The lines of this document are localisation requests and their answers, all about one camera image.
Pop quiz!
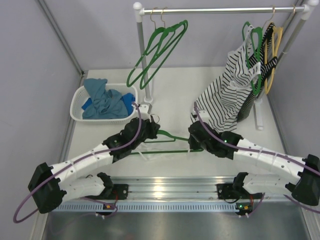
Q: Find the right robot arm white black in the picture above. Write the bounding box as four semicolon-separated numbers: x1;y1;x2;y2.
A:
188;121;320;206

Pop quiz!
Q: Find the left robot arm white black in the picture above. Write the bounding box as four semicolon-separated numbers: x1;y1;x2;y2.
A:
28;117;160;214

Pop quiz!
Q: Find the white black striped tank top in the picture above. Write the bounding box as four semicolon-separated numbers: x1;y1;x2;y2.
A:
195;41;256;133

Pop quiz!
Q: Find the green hanger holding striped top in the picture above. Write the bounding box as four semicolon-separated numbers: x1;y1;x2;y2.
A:
241;21;263;96

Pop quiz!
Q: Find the yellow hanger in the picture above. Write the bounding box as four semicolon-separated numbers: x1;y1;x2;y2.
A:
261;6;284;95

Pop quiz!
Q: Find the bright blue garment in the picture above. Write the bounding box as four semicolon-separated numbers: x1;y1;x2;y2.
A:
81;90;136;120

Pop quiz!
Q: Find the teal blue shirt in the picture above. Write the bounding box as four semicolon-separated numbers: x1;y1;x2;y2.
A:
82;78;129;120

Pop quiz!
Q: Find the white plastic laundry basket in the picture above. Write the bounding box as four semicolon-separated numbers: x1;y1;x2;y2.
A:
69;83;139;126

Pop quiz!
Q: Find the black striped dark garment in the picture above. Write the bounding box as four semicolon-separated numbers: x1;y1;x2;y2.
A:
237;22;278;122

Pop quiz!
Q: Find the silver clothes rack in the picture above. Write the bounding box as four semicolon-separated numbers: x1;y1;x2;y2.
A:
133;0;318;130

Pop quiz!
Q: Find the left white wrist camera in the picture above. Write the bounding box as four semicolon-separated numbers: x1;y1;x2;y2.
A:
138;102;152;120

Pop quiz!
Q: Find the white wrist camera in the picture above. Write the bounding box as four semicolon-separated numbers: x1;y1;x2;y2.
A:
138;102;152;120
190;110;210;124

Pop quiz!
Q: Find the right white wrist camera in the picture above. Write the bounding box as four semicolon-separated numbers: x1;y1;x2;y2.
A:
190;110;210;124

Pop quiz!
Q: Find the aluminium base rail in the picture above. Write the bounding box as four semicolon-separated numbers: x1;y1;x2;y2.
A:
109;176;311;201

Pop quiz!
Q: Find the white slotted cable duct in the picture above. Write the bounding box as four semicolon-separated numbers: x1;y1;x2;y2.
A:
55;201;253;213

